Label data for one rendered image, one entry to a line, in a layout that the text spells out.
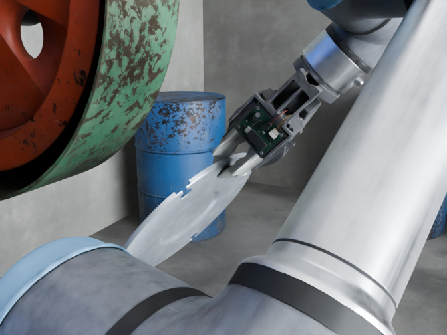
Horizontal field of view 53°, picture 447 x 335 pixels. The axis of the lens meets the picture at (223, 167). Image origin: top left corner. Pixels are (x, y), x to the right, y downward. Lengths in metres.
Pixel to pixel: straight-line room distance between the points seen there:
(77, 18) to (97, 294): 0.55
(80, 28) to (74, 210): 2.24
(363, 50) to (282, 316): 0.39
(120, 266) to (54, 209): 2.52
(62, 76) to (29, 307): 0.54
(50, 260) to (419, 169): 0.23
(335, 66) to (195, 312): 0.38
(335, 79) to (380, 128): 0.29
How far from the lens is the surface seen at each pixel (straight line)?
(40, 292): 0.30
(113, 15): 0.68
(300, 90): 0.55
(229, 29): 3.92
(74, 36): 0.77
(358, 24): 0.50
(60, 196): 2.83
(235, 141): 0.65
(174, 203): 0.63
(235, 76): 3.91
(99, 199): 3.08
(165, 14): 0.78
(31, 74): 0.90
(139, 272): 0.29
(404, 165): 0.27
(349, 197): 0.25
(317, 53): 0.56
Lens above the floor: 1.23
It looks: 16 degrees down
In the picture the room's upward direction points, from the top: straight up
